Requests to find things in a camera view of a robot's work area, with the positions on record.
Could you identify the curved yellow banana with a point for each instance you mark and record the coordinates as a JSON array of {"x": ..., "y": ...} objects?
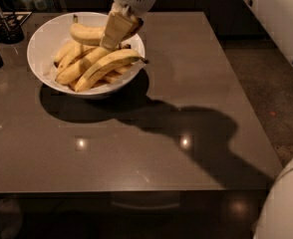
[{"x": 87, "y": 35}]

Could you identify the black wire utensil holder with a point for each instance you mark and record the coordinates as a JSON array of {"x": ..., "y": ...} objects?
[{"x": 10, "y": 29}]

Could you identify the white ceramic bowl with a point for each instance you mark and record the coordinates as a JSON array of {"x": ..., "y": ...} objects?
[{"x": 51, "y": 36}]

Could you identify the yellow banana upper left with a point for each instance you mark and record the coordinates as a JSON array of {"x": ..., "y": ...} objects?
[{"x": 63, "y": 56}]

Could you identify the yellow banana middle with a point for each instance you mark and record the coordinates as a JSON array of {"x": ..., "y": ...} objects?
[{"x": 84, "y": 67}]

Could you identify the yellow banana front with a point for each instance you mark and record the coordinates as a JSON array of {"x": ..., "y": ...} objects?
[{"x": 105, "y": 65}]

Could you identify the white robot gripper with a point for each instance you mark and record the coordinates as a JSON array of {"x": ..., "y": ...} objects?
[{"x": 120, "y": 21}]

